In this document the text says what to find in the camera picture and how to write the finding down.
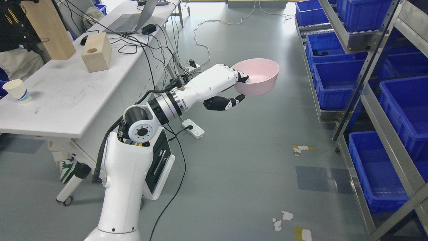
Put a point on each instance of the white power strip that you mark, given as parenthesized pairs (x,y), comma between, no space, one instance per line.
(193,128)

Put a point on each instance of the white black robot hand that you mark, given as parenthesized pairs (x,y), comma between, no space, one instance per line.
(205,87)

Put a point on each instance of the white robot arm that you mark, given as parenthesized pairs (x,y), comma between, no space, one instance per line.
(135,162)

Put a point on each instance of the small wooden block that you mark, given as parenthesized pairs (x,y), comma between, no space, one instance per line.
(97,52)

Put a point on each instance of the grey laptop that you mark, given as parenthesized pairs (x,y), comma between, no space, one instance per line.
(131,23)

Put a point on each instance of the pink plastic bowl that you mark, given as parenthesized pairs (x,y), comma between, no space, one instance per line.
(262,76)

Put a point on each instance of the white folding table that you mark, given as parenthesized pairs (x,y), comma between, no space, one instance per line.
(75,108)

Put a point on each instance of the paper cup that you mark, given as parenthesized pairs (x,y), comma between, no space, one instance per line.
(18,91)

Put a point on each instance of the steel shelf rack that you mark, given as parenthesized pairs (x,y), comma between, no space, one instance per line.
(367,67)

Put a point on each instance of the black power adapter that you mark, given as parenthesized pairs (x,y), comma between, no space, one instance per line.
(148,29)

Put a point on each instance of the tall wooden board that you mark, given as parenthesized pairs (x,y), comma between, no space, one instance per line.
(45,20)

